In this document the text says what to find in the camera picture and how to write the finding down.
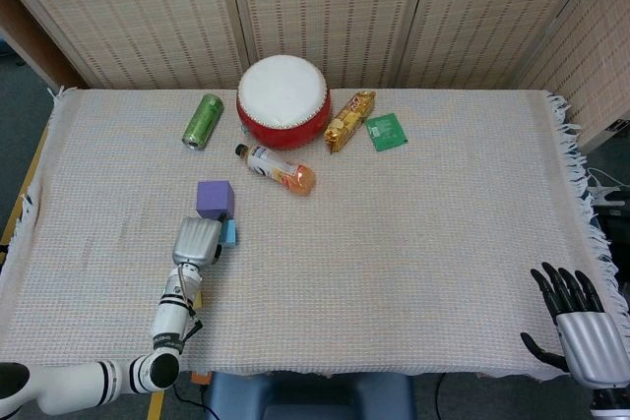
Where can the medium blue foam cube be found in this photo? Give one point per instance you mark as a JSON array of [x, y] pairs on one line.
[[230, 234]]

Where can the green sachet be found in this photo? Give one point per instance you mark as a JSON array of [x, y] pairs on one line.
[[386, 132]]

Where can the large purple foam cube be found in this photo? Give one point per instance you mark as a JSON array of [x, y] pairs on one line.
[[214, 198]]

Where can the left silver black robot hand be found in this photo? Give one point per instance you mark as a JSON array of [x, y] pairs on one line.
[[197, 243]]

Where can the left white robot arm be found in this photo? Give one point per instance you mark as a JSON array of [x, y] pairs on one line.
[[170, 317]]

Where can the red drum white top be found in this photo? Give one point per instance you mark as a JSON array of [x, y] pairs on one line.
[[283, 100]]

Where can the beige woven tablecloth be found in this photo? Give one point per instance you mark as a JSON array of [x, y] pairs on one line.
[[369, 253]]

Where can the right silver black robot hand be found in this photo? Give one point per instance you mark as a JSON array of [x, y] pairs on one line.
[[588, 346]]

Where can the yellow biscuit pack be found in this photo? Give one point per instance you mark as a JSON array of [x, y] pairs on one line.
[[348, 120]]

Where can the orange drink plastic bottle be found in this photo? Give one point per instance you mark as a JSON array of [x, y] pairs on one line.
[[275, 170]]

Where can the small yellow foam cube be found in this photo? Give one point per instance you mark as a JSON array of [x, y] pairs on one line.
[[199, 299]]

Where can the small orange block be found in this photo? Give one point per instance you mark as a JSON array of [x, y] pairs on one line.
[[201, 378]]

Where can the brown wooden board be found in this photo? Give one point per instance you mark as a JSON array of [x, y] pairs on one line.
[[29, 41]]

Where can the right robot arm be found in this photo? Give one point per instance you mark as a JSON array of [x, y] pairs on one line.
[[610, 402]]

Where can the blue robot base seat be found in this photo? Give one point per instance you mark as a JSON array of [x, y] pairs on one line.
[[310, 398]]

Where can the woven folding screen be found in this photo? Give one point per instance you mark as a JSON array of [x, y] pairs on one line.
[[147, 17]]

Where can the green drink can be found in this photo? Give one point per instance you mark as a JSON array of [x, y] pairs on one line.
[[203, 120]]

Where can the black device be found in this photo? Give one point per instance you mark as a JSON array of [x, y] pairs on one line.
[[615, 218]]

